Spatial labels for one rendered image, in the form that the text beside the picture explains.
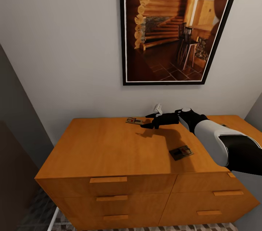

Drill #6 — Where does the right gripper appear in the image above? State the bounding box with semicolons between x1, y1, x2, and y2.
140;113;171;129

